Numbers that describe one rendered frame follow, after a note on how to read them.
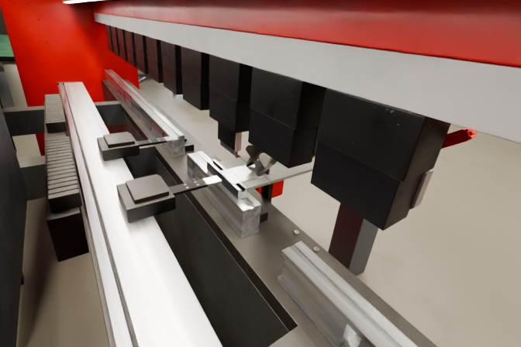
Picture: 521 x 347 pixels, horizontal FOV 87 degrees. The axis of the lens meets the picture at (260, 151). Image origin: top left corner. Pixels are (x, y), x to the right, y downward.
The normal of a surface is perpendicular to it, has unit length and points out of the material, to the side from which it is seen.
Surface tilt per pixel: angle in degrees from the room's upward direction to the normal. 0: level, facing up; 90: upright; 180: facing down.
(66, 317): 0
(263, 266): 0
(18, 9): 90
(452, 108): 90
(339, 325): 90
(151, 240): 0
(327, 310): 90
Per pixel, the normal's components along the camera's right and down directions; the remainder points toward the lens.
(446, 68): -0.81, 0.18
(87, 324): 0.08, -0.91
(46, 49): 0.58, 0.38
